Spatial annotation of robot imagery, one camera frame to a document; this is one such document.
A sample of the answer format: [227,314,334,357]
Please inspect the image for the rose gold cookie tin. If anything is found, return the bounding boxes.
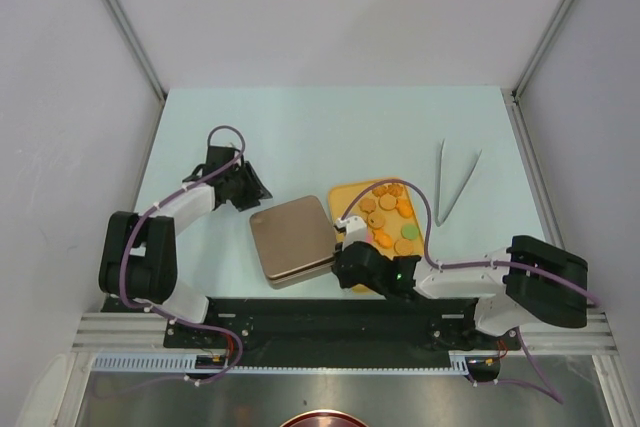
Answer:
[266,264,331,289]

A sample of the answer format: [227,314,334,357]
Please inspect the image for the rose gold tin lid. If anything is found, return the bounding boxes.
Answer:
[249,195,336,278]

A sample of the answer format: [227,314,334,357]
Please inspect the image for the metal tongs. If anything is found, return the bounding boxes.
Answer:
[433,139,484,227]

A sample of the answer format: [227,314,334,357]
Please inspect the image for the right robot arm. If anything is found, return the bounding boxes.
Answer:
[332,235,596,348]

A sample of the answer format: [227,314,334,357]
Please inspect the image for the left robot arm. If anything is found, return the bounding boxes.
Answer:
[98,146,272,347]

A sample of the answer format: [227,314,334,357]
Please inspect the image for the orange fish cookie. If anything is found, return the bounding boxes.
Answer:
[373,229,394,249]
[396,198,414,218]

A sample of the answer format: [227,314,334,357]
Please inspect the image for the tan sandwich cookie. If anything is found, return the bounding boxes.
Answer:
[394,238,414,256]

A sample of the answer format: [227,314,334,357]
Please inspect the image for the tan sandwich cookie spotted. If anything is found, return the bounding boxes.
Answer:
[367,211,386,230]

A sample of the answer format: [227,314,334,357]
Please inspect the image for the yellow plastic tray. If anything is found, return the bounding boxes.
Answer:
[327,176,429,296]

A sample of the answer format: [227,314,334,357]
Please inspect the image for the flower butter cookie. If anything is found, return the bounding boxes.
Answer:
[358,198,377,214]

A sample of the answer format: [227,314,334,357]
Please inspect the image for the green macaron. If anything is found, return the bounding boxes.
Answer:
[401,223,420,241]

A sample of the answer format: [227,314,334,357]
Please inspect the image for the swirl butter cookie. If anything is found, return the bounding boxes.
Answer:
[388,184,403,197]
[372,185,387,197]

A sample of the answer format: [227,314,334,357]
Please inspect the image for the red round object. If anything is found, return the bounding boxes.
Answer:
[281,409,367,427]

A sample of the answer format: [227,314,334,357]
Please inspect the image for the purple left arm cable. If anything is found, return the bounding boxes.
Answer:
[117,125,249,388]

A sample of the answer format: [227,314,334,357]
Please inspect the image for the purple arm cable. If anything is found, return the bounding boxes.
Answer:
[117,125,249,388]
[333,179,601,406]

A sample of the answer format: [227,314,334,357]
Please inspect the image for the white cable duct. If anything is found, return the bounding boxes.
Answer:
[91,350,501,376]

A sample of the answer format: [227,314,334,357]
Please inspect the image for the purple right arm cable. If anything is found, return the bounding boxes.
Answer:
[333,179,601,406]

